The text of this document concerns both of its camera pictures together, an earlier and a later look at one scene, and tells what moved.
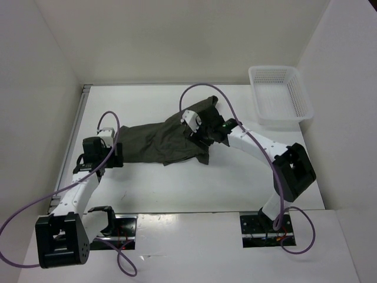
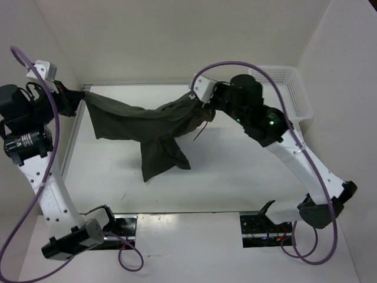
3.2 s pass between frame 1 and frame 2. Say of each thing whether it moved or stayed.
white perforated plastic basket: stayed
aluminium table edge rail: stayed
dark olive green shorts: moved
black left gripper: moved
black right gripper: moved
